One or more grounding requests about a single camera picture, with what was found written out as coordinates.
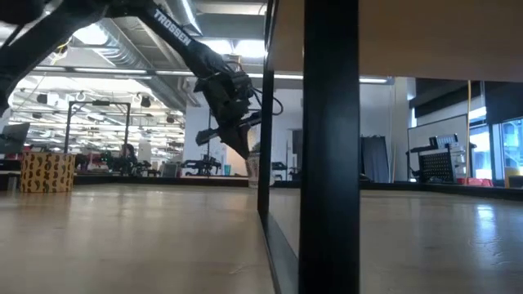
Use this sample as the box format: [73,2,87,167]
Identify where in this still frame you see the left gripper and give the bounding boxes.
[194,69,263,161]

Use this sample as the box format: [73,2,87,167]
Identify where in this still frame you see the yellow black patterned can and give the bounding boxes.
[19,151,77,194]

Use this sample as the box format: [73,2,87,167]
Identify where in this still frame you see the person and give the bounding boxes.
[121,142,140,175]

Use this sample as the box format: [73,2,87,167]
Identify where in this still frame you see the dark grey curtain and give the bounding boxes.
[360,136,390,184]

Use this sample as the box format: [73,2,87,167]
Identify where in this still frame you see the black gantry stand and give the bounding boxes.
[64,100,132,155]

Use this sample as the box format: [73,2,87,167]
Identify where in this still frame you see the white board panel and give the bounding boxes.
[407,114,469,156]

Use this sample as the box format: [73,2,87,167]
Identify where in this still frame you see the black pegboard rack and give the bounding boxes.
[406,133,477,185]

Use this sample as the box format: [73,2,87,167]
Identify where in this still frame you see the grey monitor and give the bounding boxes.
[0,122,32,155]

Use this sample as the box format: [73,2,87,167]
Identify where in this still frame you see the red bins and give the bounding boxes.
[456,176,494,188]

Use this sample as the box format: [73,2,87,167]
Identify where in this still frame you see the window pane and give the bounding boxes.
[489,117,523,183]

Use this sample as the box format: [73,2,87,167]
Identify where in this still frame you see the left gripper black cable loop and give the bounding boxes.
[251,86,284,118]

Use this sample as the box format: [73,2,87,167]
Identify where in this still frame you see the corrugated silver air duct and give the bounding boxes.
[93,18,189,111]

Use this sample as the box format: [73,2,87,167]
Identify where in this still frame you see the smooth silver air duct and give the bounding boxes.
[163,0,203,36]

